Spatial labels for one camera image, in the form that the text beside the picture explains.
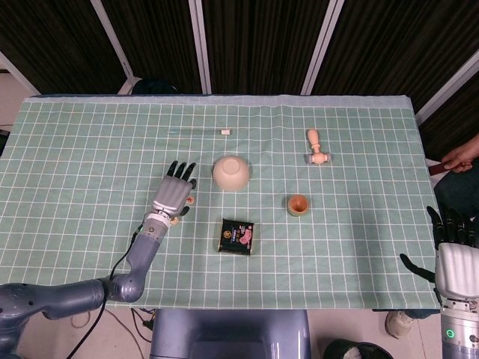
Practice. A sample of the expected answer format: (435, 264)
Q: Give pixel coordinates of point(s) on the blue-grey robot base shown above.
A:
(230, 334)

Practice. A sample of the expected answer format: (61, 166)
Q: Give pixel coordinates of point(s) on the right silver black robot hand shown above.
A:
(458, 269)

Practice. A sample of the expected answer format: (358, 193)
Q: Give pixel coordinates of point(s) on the white partition frame post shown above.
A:
(449, 89)
(325, 37)
(111, 37)
(16, 75)
(199, 37)

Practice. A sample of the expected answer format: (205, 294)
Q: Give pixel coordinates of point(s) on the black snack packet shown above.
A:
(235, 235)

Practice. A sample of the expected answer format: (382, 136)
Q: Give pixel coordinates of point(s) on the green and orange cup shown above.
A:
(298, 205)

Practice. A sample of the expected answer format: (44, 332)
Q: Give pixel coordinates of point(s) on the green grid-patterned table mat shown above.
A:
(337, 243)

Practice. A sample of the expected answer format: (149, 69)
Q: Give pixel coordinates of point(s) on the dark red object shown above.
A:
(438, 168)

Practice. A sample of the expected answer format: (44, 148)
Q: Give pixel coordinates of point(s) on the dark ribbed partition panel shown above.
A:
(157, 37)
(393, 37)
(262, 37)
(56, 37)

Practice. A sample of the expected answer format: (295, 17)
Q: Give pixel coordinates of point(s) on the black waste bin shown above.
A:
(355, 351)

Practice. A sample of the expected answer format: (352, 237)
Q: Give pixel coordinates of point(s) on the bystander's bare hand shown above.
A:
(464, 159)

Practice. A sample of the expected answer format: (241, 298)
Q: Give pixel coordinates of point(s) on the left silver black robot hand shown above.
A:
(172, 194)

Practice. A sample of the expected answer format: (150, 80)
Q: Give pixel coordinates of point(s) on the beige shoe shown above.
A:
(398, 323)

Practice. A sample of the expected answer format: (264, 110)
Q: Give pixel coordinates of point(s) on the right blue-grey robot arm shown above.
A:
(460, 333)

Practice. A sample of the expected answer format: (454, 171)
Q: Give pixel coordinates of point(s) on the wooden toy hammer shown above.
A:
(317, 157)

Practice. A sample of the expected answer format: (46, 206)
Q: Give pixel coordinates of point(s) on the black bag behind table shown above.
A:
(155, 86)

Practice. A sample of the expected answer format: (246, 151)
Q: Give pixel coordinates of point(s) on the glass tube with white stopper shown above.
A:
(224, 132)

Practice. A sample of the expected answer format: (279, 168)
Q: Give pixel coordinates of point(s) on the upturned beige bowl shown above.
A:
(231, 174)

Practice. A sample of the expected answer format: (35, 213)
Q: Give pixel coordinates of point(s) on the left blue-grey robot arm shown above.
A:
(144, 254)

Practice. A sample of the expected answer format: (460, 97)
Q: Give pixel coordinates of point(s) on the bystander's dark trousers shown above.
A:
(460, 194)

